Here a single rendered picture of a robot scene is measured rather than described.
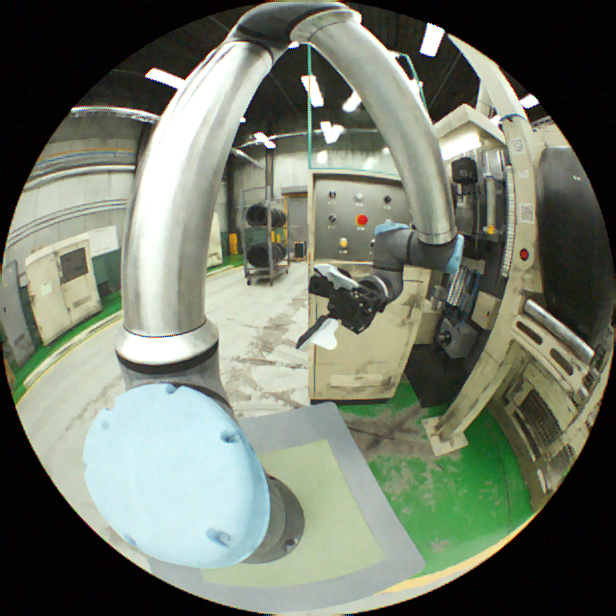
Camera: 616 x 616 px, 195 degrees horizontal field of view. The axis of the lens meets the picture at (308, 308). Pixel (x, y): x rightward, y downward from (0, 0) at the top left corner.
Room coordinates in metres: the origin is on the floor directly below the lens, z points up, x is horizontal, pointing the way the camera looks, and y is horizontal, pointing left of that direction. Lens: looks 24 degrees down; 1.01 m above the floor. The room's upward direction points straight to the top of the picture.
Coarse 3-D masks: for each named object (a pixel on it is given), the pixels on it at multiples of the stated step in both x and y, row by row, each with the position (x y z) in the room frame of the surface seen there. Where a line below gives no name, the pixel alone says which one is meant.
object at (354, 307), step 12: (360, 288) 0.31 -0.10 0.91; (372, 288) 0.36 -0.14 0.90; (336, 300) 0.31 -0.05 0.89; (348, 300) 0.29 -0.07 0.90; (360, 300) 0.28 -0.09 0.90; (372, 300) 0.27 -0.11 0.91; (384, 300) 0.32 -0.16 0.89; (336, 312) 0.31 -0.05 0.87; (348, 312) 0.29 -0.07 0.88; (360, 312) 0.27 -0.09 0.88; (372, 312) 0.30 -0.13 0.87; (348, 324) 0.28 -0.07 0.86; (360, 324) 0.27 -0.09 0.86
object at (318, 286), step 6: (312, 276) 0.38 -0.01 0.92; (318, 276) 0.38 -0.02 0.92; (312, 282) 0.38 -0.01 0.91; (318, 282) 0.37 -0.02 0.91; (324, 282) 0.37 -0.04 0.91; (312, 288) 0.37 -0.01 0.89; (318, 288) 0.37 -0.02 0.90; (324, 288) 0.37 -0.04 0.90; (330, 288) 0.37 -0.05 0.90; (318, 294) 0.38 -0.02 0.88; (324, 294) 0.37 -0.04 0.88; (330, 294) 0.37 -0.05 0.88
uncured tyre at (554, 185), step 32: (544, 160) 0.19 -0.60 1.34; (576, 160) 0.06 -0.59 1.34; (544, 192) 0.20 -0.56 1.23; (576, 192) 0.08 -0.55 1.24; (544, 224) 0.21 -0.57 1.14; (576, 224) 0.09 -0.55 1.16; (544, 256) 0.21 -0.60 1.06; (576, 256) 0.09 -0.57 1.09; (608, 256) -0.02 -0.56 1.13; (544, 288) 0.21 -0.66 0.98; (576, 288) 0.08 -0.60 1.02; (608, 288) -0.03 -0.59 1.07; (576, 320) 0.06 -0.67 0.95; (608, 320) -0.06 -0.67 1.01
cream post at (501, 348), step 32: (480, 64) 0.36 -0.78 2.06; (512, 96) 0.31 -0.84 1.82; (512, 128) 0.37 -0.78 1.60; (512, 160) 0.42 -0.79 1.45; (512, 256) 0.43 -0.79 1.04; (512, 288) 0.40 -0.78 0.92; (512, 320) 0.35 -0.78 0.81; (512, 352) 0.31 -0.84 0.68; (480, 384) 0.35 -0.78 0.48; (448, 416) 0.40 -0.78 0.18
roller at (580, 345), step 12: (528, 300) 0.28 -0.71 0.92; (528, 312) 0.26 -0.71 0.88; (540, 312) 0.21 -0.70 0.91; (552, 324) 0.15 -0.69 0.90; (564, 324) 0.11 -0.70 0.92; (564, 336) 0.09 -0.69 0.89; (576, 336) 0.04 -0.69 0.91; (576, 348) 0.03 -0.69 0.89; (588, 348) -0.02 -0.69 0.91; (588, 360) -0.04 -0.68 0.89
